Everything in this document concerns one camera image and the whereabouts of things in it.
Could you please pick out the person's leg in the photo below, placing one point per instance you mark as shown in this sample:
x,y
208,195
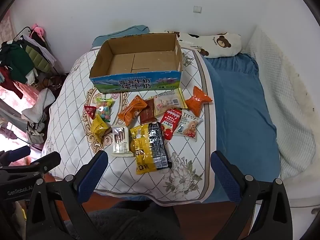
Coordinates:
x,y
135,222

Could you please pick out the olive puffer jacket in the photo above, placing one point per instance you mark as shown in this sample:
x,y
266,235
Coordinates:
x,y
37,56

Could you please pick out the white garment pile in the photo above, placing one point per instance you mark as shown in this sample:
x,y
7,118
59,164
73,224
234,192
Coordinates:
x,y
37,107

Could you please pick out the black clothes rack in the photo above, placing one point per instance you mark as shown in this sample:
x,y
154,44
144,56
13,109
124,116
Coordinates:
x,y
21,31

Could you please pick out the red garment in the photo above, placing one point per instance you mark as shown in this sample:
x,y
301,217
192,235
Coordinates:
x,y
8,81

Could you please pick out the pink patterned curtain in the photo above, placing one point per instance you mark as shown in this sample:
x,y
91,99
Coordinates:
x,y
6,27

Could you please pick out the bear print pillow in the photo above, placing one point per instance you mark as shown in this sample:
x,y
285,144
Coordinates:
x,y
225,43

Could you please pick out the white wafer packet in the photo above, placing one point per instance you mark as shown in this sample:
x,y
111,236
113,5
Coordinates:
x,y
121,141

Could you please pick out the colourful candy bag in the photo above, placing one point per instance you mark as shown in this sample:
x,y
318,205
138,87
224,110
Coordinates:
x,y
103,111

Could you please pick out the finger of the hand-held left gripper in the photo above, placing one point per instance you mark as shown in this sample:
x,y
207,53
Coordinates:
x,y
50,161
20,151

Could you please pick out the large yellow black packet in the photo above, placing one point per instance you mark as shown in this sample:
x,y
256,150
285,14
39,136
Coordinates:
x,y
145,150

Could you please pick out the brown snack packet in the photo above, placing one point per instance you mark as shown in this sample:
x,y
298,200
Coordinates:
x,y
148,113

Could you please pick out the cardboard box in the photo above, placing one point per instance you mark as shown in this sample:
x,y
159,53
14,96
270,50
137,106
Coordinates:
x,y
135,83

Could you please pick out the pale blue cookie packet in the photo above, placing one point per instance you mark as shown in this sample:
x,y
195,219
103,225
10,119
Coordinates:
x,y
188,127

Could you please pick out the blue bedsheet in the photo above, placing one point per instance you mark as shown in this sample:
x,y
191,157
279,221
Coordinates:
x,y
240,120

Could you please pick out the red snack packet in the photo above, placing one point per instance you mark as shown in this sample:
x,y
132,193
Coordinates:
x,y
171,122

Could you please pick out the white wall switch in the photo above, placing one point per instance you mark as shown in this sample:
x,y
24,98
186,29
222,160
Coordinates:
x,y
197,9

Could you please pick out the white waffle blanket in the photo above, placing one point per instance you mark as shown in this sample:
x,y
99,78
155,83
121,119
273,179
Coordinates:
x,y
287,120

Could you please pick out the teal folded towel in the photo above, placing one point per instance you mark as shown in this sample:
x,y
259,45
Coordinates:
x,y
120,33

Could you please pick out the cream yellow-edged snack packet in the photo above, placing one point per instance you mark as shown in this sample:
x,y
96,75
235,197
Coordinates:
x,y
167,101

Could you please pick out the small red triangular packet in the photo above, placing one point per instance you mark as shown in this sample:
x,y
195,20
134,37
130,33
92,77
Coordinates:
x,y
89,111

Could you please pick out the pink plush toy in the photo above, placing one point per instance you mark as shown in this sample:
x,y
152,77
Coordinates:
x,y
38,29

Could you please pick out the dark green jacket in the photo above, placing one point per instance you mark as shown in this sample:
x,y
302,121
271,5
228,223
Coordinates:
x,y
16,61

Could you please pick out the small yellow snack packet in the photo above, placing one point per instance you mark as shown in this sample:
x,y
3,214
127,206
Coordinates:
x,y
99,127

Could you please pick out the pinched orange snack packet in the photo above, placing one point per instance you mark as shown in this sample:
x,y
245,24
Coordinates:
x,y
197,100

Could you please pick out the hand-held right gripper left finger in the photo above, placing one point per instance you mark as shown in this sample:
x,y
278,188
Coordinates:
x,y
92,176

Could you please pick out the white floral quilt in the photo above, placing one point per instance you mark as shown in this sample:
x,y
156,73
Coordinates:
x,y
75,120

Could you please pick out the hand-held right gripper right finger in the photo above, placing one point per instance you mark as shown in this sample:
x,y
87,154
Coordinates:
x,y
225,177

